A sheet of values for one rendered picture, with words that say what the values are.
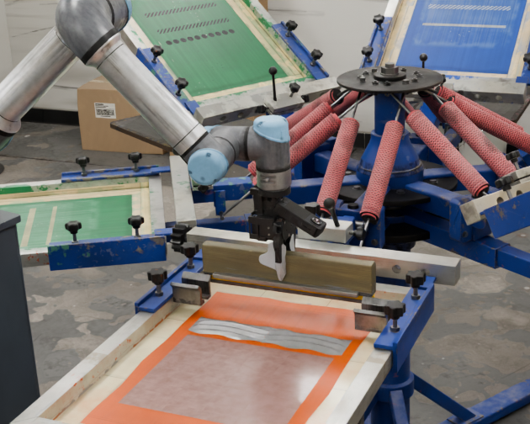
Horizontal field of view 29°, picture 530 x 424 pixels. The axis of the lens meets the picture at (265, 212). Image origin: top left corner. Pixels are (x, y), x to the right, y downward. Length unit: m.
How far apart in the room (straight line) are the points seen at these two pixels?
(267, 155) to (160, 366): 0.49
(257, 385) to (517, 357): 2.23
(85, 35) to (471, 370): 2.42
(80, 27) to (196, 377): 0.74
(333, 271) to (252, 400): 0.38
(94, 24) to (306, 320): 0.79
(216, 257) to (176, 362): 0.30
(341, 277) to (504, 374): 1.88
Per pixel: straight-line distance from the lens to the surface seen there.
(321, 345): 2.21
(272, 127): 2.17
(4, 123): 2.38
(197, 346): 2.24
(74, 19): 2.11
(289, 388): 2.07
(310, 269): 2.27
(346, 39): 6.51
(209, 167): 2.07
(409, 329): 2.19
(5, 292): 2.41
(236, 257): 2.34
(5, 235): 2.38
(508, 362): 4.15
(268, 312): 2.36
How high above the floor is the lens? 2.01
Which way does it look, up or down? 21 degrees down
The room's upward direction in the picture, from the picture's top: 3 degrees counter-clockwise
